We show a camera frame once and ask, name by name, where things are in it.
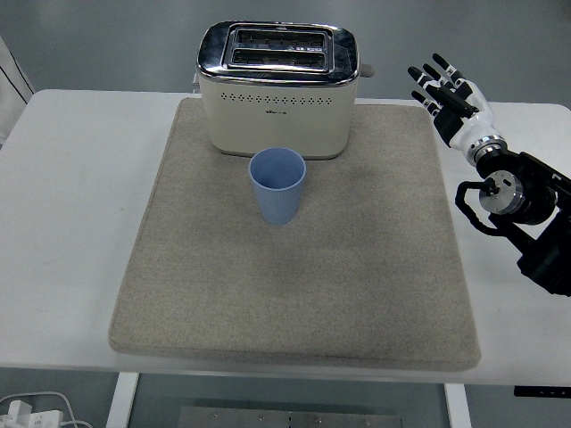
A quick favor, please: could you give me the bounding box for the cream and chrome toaster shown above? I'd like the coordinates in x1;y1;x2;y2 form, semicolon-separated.
192;21;376;161

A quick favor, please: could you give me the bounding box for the white cable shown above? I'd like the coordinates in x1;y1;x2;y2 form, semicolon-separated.
0;391;93;428

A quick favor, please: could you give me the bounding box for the grey metal plate with screws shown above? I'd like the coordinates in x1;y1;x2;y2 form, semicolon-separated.
178;405;405;428

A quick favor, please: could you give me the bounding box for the blue ribbed plastic cup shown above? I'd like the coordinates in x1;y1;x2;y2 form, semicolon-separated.
248;148;307;226

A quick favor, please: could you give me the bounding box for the beige fabric table mat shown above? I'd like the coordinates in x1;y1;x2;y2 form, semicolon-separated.
108;96;483;372

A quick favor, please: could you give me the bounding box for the black table control panel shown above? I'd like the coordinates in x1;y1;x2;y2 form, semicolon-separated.
512;384;571;398

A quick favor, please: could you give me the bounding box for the white table leg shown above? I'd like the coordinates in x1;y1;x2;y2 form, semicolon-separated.
105;372;140;428
443;382;472;428

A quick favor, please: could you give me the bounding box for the person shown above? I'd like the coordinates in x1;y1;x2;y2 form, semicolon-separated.
0;35;35;146

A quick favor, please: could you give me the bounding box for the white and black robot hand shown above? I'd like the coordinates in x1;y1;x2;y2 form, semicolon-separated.
406;53;504;155

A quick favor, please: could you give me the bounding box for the white power strip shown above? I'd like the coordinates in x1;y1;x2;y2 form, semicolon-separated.
0;399;63;428

